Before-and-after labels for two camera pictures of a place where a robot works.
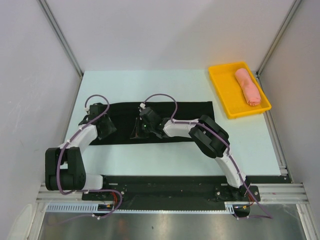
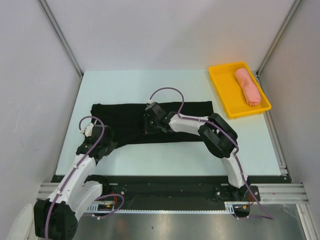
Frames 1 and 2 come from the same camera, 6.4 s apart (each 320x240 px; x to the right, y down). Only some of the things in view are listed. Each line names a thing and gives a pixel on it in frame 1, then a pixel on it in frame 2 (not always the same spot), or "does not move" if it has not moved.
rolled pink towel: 252,90 does not move
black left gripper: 110,129 -> 111,146
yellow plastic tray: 231,93 does not move
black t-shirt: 124,115 does not move
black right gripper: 137,132 -> 148,130
